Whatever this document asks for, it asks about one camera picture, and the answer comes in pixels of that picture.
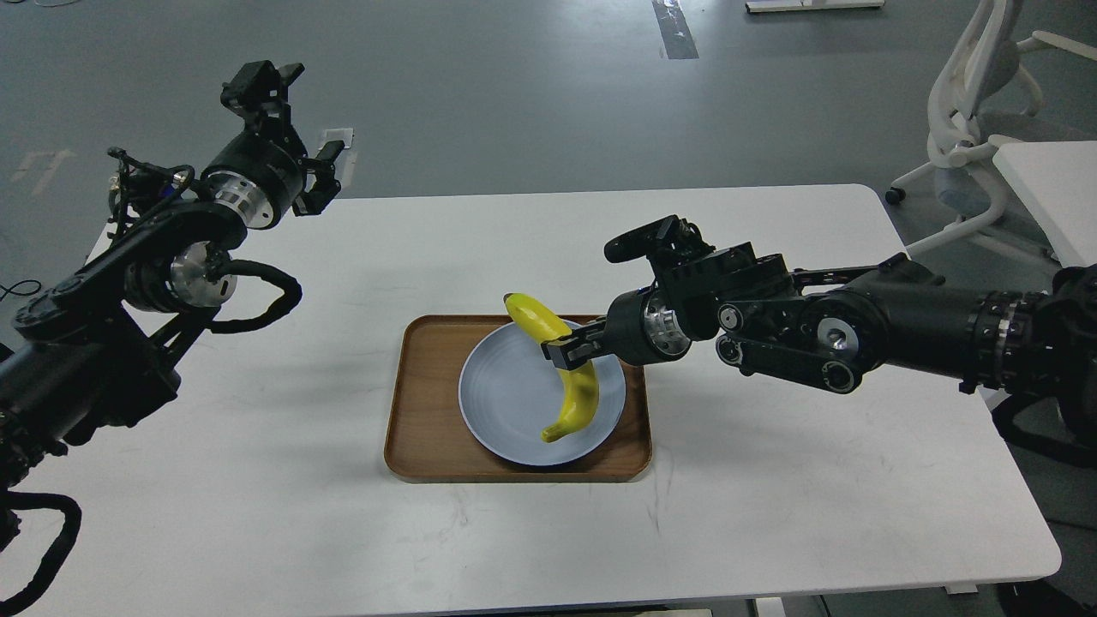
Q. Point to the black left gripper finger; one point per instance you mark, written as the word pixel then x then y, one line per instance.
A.
pixel 259 94
pixel 326 186

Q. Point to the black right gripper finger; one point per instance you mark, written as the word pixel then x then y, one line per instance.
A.
pixel 574 350
pixel 594 329

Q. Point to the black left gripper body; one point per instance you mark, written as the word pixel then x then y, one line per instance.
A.
pixel 255 178

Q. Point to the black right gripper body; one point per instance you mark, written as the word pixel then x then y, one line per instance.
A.
pixel 641 329

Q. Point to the yellow banana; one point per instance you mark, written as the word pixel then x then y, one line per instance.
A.
pixel 581 389

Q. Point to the light blue plate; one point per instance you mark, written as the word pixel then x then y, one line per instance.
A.
pixel 508 393

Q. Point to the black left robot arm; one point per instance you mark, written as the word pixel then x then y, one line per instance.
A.
pixel 102 346

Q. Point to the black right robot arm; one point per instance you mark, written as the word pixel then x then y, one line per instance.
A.
pixel 827 328

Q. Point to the brown wooden tray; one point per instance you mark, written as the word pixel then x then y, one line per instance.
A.
pixel 429 441

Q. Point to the white office chair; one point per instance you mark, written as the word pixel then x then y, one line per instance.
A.
pixel 983 99

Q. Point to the white side table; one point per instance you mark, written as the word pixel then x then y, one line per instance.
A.
pixel 1057 183

